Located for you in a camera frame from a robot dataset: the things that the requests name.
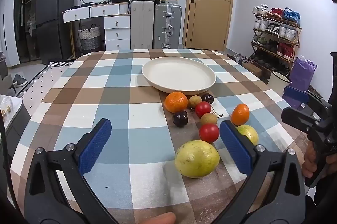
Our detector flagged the brown cardboard box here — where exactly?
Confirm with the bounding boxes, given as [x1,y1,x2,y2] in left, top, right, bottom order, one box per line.
[242,62,264,77]

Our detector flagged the wooden shoe rack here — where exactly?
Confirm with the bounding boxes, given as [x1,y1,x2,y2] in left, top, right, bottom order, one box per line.
[249,12,302,74]

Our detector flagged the person's right forearm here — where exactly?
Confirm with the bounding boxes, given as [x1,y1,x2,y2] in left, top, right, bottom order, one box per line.
[307,177,337,224]

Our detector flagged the white curtain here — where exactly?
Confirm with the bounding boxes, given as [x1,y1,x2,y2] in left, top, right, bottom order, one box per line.
[0,0,21,67]

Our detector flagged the red cherry tomato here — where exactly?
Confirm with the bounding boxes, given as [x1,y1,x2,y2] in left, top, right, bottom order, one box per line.
[199,124,220,143]
[195,101,212,118]

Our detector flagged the dark sneakers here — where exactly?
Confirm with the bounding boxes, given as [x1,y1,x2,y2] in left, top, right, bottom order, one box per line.
[228,53,249,64]

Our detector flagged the black and white rug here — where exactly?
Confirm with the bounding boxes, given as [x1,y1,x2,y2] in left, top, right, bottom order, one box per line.
[16,59,75,103]

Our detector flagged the purple gift bag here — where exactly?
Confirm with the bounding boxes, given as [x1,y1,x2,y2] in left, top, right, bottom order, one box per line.
[283,56,318,109]

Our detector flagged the rows of shoes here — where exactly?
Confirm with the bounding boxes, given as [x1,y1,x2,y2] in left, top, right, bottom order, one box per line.
[251,4,301,69]

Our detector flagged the large orange mandarin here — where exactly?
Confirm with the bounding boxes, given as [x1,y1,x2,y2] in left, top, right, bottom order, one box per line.
[165,92,189,113]

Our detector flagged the white drawer dresser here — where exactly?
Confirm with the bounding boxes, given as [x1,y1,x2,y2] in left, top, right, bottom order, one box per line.
[63,1,131,59]

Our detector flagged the grey slippers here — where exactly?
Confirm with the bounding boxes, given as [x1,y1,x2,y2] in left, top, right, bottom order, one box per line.
[12,74,28,88]

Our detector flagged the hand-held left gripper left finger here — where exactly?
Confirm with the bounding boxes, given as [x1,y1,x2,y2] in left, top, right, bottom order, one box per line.
[24,118,119,224]

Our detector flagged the greenish yellow passion fruit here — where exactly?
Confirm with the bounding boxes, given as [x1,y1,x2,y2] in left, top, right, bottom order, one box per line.
[235,125,259,146]

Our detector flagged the dark stemless cherry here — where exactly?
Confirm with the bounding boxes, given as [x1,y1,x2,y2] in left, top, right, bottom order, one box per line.
[172,110,189,128]

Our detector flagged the woven laundry basket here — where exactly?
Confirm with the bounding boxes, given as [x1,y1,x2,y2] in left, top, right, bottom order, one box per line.
[78,24,101,51]

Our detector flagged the beige suitcase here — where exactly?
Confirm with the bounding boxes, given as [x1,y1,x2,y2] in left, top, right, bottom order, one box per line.
[131,0,154,50]

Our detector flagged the small orange mandarin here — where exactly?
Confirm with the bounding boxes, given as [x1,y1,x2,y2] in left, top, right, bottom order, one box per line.
[231,103,250,126]

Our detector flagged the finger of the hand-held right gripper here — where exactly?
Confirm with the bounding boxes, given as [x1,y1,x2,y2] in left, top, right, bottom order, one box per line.
[283,85,333,120]
[281,107,321,133]

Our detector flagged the white enamel bucket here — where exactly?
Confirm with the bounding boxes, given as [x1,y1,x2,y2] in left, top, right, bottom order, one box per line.
[268,70,291,90]

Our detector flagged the dark cherry with stem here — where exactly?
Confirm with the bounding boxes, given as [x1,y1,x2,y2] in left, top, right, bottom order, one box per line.
[201,93,224,119]

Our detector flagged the brown longan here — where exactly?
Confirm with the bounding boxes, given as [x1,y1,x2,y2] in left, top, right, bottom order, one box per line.
[200,113,218,127]
[188,95,203,109]

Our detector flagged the person's left hand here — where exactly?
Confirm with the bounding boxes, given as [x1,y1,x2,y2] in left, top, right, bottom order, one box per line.
[137,212,176,224]

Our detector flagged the silver suitcase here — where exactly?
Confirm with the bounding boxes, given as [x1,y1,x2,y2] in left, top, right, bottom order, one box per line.
[154,4,183,50]

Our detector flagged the dark grey refrigerator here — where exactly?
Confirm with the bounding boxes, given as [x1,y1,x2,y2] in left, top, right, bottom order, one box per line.
[36,0,77,64]

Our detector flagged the wooden door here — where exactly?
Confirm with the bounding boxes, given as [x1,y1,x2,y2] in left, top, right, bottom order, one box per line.
[182,0,235,51]

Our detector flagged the cream round plate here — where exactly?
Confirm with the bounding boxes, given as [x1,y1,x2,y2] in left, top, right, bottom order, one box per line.
[142,56,217,95]

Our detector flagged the grey side cabinet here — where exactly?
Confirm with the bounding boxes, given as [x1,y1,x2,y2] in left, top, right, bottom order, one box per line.
[0,94,32,161]

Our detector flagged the dark glass wardrobe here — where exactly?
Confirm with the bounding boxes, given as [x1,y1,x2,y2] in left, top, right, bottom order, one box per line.
[14,0,43,64]

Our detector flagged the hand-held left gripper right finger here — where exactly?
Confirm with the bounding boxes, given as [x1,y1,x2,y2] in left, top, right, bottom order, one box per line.
[218,120,307,224]

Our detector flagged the checkered tablecloth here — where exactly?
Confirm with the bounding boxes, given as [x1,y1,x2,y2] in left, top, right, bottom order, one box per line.
[7,49,311,224]

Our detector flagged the person's right hand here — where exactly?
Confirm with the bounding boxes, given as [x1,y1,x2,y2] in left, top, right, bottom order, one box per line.
[301,140,321,179]

